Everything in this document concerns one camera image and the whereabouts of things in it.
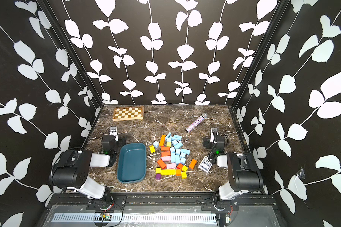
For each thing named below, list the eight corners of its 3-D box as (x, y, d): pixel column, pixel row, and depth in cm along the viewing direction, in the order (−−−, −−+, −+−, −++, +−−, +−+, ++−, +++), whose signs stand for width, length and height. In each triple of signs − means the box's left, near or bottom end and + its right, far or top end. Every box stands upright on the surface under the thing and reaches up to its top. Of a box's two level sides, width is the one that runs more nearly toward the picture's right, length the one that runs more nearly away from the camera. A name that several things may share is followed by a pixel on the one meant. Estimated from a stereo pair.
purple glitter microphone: (185, 131, 107) (185, 128, 104) (203, 115, 117) (204, 112, 114) (188, 134, 105) (189, 131, 102) (207, 117, 116) (207, 114, 112)
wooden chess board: (112, 121, 112) (111, 118, 109) (117, 108, 121) (115, 105, 118) (142, 121, 112) (141, 118, 110) (145, 108, 121) (144, 106, 119)
